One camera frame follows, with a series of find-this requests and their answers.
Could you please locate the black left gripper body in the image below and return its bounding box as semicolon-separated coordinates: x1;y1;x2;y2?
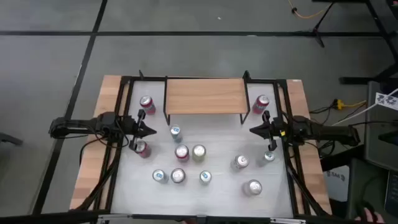
123;109;146;152

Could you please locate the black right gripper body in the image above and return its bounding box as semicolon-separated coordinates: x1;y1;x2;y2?
262;111;287;152

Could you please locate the red Coca-Cola can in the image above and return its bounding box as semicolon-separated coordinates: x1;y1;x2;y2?
134;139;152;159

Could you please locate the blue silver Red Bull can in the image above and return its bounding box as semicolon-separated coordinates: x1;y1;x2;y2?
198;170;213;187
256;150;276;167
169;124;183;144
152;169;169;184

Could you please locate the orange-red Fanta can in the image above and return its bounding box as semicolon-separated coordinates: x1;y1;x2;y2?
139;95;157;116
251;94;271;115
174;144;190;163

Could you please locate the silver Diet Coke can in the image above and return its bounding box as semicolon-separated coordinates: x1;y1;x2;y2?
170;167;187;184
230;154;250;172
242;179;264;197

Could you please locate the green Sanzo can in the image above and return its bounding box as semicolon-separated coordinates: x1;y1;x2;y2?
191;144;207;163

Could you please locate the wooden shelf with black legs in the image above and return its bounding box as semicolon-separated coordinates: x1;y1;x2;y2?
164;77;251;126

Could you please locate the yellow power plug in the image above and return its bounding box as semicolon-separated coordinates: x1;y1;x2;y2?
333;98;368;110

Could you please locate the white printed box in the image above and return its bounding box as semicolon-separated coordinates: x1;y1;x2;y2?
323;164;351;203

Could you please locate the grey cabinet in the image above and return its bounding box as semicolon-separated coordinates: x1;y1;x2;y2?
363;81;398;172

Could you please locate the black tripod stand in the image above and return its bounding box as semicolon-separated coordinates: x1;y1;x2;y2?
294;0;336;49

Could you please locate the dark grey desk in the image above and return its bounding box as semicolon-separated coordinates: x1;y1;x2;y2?
346;157;398;224

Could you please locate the marker-printed paper sheet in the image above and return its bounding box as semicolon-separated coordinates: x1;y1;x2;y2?
374;91;398;111

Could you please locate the black chair base leg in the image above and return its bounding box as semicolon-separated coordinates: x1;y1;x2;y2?
0;132;24;146

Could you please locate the person's hand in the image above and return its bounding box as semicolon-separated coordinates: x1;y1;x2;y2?
354;207;386;224

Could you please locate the dark keyboard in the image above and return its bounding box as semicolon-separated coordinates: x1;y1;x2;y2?
384;170;398;215

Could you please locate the white cable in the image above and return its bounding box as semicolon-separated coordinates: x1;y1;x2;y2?
331;88;398;127

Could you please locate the silver metal bracket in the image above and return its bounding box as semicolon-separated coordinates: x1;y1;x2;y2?
98;213;133;224
269;217;307;224

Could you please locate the black desk frame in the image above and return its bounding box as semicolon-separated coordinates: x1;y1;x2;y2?
338;0;398;85

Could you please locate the orange floor cable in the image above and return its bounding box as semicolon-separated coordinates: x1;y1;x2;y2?
287;0;332;19

